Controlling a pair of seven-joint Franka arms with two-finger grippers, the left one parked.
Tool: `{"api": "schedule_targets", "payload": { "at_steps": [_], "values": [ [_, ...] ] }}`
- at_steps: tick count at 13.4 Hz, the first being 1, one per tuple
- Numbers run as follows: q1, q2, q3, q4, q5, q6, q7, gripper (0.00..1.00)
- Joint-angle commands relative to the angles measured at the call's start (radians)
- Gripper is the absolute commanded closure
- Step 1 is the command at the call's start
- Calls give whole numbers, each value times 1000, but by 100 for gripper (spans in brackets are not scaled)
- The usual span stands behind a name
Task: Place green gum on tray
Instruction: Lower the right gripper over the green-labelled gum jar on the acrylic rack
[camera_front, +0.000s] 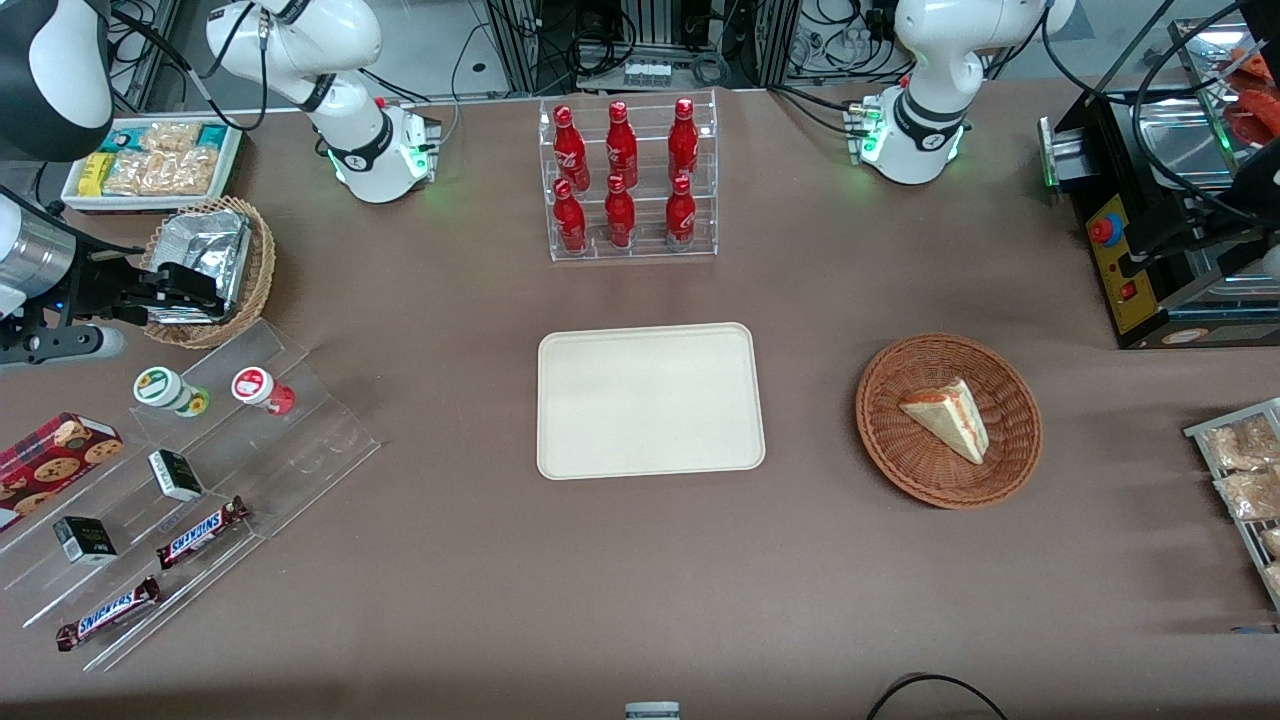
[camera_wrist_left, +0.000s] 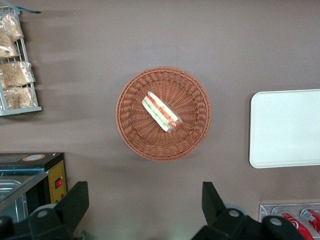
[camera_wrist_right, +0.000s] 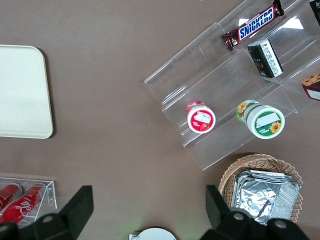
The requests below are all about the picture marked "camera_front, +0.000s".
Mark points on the light oval wicker basket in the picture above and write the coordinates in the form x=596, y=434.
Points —
x=262, y=270

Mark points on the red cookie box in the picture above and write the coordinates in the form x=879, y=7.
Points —
x=50, y=465

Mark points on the beige plastic tray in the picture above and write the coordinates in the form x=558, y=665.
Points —
x=650, y=400

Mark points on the clear snack bag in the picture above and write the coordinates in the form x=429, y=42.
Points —
x=1240, y=445
x=1250, y=495

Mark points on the clear acrylic bottle rack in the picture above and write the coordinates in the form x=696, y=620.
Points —
x=700, y=170

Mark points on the brown round wicker basket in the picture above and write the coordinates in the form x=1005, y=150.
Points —
x=900, y=450

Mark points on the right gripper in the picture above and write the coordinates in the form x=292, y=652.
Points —
x=103, y=285

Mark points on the snickers bar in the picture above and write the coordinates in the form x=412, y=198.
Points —
x=203, y=532
x=108, y=612

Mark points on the yellow snack pack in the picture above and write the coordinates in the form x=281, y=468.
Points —
x=95, y=173

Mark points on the grey object at table edge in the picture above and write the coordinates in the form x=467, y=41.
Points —
x=652, y=711

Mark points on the clear rice cracker bag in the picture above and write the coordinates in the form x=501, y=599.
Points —
x=165, y=172

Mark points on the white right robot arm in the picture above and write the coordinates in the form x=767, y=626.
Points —
x=350, y=40

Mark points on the tray of packaged crackers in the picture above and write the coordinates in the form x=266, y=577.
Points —
x=1255, y=560

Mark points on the clear stepped acrylic display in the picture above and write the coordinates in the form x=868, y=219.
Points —
x=300, y=420

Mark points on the black machine with red button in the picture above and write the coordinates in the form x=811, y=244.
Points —
x=1150, y=270

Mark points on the small black box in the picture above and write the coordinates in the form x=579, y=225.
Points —
x=176, y=475
x=85, y=540

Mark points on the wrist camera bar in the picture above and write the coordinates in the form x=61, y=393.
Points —
x=60, y=343

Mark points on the white snack bin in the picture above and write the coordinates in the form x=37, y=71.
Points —
x=230, y=170

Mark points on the red lid yogurt cup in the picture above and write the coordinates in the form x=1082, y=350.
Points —
x=260, y=389

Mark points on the silver foil packets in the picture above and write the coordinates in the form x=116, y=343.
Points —
x=205, y=240

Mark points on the wrapped triangle sandwich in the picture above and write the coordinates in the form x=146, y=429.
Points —
x=950, y=415

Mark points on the white power strip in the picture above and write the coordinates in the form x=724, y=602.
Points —
x=648, y=73

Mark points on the green lid yogurt cup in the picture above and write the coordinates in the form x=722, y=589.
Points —
x=168, y=390

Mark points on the red cola bottle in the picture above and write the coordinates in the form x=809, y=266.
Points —
x=683, y=140
x=619, y=215
x=680, y=212
x=569, y=220
x=621, y=145
x=570, y=150

